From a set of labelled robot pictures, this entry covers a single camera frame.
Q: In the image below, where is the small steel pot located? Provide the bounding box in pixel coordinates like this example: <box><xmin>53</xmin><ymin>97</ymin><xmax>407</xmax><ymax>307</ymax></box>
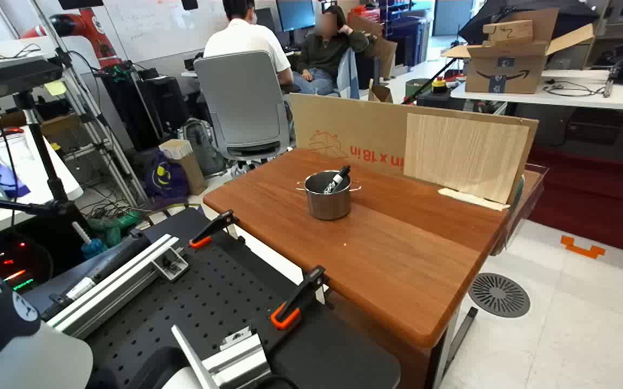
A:
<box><xmin>293</xmin><ymin>168</ymin><xmax>363</xmax><ymax>223</ymax></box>

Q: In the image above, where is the large brown cardboard panel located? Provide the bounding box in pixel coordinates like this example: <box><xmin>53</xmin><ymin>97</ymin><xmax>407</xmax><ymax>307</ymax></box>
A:
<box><xmin>285</xmin><ymin>92</ymin><xmax>540</xmax><ymax>180</ymax></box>

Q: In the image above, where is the black orange bar clamp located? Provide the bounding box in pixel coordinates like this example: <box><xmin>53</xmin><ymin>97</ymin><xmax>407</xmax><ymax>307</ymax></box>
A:
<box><xmin>267</xmin><ymin>266</ymin><xmax>328</xmax><ymax>332</ymax></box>
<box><xmin>188</xmin><ymin>210</ymin><xmax>237</xmax><ymax>253</ymax></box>

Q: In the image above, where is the grey office chair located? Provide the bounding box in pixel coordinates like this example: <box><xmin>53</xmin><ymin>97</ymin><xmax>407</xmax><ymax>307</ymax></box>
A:
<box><xmin>192</xmin><ymin>49</ymin><xmax>295</xmax><ymax>164</ymax></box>

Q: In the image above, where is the brown paper bag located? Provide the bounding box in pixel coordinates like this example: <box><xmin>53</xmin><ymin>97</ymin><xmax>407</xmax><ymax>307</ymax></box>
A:
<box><xmin>158</xmin><ymin>135</ymin><xmax>207</xmax><ymax>194</ymax></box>

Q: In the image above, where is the person in dark green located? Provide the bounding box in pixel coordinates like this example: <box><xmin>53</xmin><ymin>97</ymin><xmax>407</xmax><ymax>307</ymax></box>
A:
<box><xmin>292</xmin><ymin>4</ymin><xmax>377</xmax><ymax>97</ymax></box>

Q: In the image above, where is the black perforated breadboard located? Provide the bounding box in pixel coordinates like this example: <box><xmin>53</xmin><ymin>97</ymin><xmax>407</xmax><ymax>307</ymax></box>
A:
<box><xmin>82</xmin><ymin>207</ymin><xmax>403</xmax><ymax>389</ymax></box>

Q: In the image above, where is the purple bag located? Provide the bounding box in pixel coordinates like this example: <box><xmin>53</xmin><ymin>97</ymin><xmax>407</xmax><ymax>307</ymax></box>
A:
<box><xmin>136</xmin><ymin>147</ymin><xmax>191</xmax><ymax>205</ymax></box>

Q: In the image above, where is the pale corrugated cardboard sheet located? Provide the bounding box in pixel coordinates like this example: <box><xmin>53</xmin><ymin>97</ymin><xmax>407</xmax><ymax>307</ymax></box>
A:
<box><xmin>403</xmin><ymin>110</ymin><xmax>535</xmax><ymax>205</ymax></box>

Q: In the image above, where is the white flat strip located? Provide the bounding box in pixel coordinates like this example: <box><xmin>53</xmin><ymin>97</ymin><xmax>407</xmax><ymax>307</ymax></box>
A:
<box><xmin>437</xmin><ymin>185</ymin><xmax>512</xmax><ymax>213</ymax></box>

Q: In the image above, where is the person in white shirt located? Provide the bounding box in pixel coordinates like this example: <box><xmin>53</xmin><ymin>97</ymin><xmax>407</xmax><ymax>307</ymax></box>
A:
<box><xmin>200</xmin><ymin>0</ymin><xmax>295</xmax><ymax>91</ymax></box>

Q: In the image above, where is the dark computer monitor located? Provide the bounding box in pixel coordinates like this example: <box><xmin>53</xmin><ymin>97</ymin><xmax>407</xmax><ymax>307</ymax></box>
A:
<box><xmin>275</xmin><ymin>0</ymin><xmax>319</xmax><ymax>34</ymax></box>

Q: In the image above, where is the black computer tower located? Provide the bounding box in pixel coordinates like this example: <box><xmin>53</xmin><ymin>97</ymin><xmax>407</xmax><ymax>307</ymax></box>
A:
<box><xmin>101</xmin><ymin>65</ymin><xmax>191</xmax><ymax>150</ymax></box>

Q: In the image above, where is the green tool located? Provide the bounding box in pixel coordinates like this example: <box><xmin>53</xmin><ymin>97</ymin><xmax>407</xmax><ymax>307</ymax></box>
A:
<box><xmin>83</xmin><ymin>210</ymin><xmax>144</xmax><ymax>249</ymax></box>

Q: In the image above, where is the silver metal stand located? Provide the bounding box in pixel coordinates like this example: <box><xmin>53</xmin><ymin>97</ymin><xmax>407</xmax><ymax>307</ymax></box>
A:
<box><xmin>32</xmin><ymin>0</ymin><xmax>151</xmax><ymax>207</ymax></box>

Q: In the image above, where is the open Amazon cardboard box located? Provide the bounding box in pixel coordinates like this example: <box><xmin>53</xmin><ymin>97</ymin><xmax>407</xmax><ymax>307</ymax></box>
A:
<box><xmin>441</xmin><ymin>7</ymin><xmax>597</xmax><ymax>97</ymax></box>

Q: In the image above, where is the black tripod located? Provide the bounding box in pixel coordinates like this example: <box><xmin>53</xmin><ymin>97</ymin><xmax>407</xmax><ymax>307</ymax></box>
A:
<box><xmin>0</xmin><ymin>91</ymin><xmax>87</xmax><ymax>223</ymax></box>

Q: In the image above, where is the red machine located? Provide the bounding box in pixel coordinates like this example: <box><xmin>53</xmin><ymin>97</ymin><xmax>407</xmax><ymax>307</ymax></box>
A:
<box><xmin>49</xmin><ymin>7</ymin><xmax>121</xmax><ymax>70</ymax></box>

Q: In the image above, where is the white desk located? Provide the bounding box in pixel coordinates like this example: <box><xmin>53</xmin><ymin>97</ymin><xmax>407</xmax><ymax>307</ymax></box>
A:
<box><xmin>449</xmin><ymin>67</ymin><xmax>623</xmax><ymax>114</ymax></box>

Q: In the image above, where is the blue cloth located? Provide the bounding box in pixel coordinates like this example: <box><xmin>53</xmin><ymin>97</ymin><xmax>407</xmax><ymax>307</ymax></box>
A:
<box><xmin>0</xmin><ymin>155</ymin><xmax>32</xmax><ymax>201</ymax></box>

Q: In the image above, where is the white side table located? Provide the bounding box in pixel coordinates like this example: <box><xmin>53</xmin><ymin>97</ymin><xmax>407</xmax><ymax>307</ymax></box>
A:
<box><xmin>0</xmin><ymin>126</ymin><xmax>83</xmax><ymax>246</ymax></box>

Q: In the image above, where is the black control box with lights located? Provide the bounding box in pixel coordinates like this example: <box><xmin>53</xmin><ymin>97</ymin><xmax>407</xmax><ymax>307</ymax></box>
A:
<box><xmin>0</xmin><ymin>232</ymin><xmax>58</xmax><ymax>294</ymax></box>

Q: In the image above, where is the short aluminium bracket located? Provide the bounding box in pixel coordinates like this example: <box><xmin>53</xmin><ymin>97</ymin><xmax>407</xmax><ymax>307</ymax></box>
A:
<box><xmin>169</xmin><ymin>321</ymin><xmax>275</xmax><ymax>389</ymax></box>

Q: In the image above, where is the long aluminium rail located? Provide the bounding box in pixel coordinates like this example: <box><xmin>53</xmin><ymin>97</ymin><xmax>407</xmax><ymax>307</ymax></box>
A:
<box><xmin>46</xmin><ymin>232</ymin><xmax>192</xmax><ymax>338</ymax></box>

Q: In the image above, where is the grey cable on desk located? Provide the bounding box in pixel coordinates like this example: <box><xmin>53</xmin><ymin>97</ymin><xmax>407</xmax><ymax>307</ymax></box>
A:
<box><xmin>542</xmin><ymin>76</ymin><xmax>610</xmax><ymax>100</ymax></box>

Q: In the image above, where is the black camera on tripod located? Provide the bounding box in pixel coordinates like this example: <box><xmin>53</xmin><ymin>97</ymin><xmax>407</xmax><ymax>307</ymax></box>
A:
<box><xmin>0</xmin><ymin>54</ymin><xmax>65</xmax><ymax>100</ymax></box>

